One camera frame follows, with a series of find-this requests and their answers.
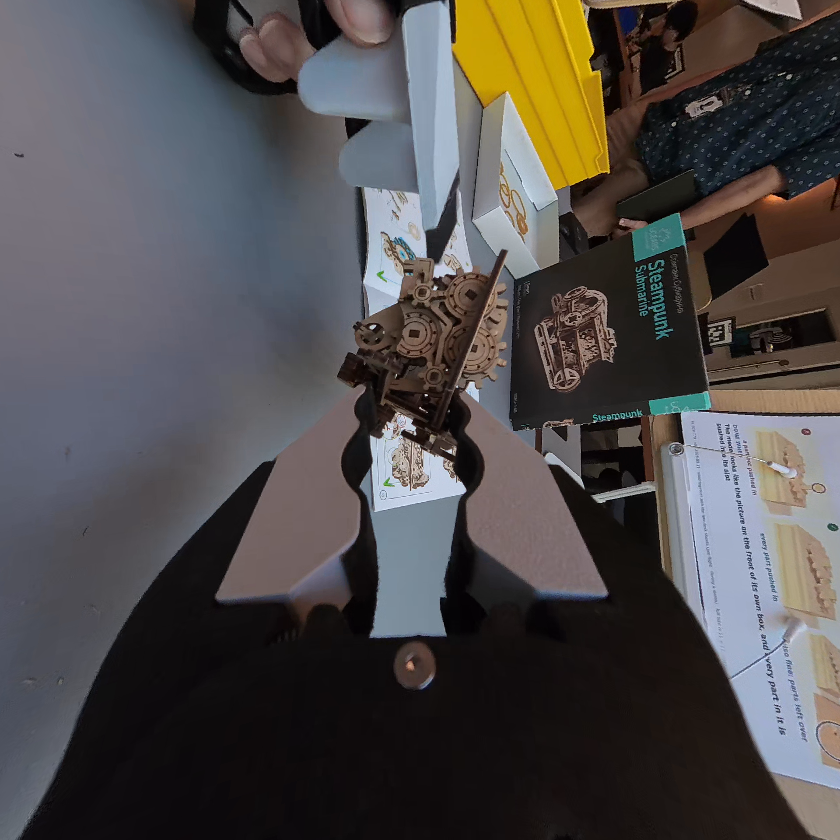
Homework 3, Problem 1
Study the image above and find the person's left hand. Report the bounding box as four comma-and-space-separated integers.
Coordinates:
238, 0, 396, 84

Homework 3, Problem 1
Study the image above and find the black model kit box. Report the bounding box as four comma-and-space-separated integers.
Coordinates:
508, 212, 713, 433

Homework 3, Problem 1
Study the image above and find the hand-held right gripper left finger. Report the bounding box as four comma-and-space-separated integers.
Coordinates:
215, 390, 378, 622

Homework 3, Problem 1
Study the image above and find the wooden gear model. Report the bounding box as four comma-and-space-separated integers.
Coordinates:
336, 248, 511, 465

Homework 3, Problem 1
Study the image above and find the yellow box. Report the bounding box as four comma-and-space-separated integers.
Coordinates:
451, 0, 611, 189

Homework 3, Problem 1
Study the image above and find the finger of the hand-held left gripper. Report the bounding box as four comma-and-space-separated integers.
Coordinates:
400, 0, 462, 263

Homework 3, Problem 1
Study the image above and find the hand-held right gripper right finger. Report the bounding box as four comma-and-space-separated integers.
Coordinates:
446, 397, 611, 619

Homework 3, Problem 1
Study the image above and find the pile of tan rubber bands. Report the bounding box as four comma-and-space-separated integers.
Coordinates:
497, 159, 530, 238

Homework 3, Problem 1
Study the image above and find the printed instruction sheet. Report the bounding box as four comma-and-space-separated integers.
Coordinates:
679, 409, 840, 790

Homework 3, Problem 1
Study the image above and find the assembly instruction booklet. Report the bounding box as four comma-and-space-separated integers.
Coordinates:
361, 185, 484, 514

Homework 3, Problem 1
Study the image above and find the white cardboard box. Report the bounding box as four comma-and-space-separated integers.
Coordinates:
472, 91, 560, 278

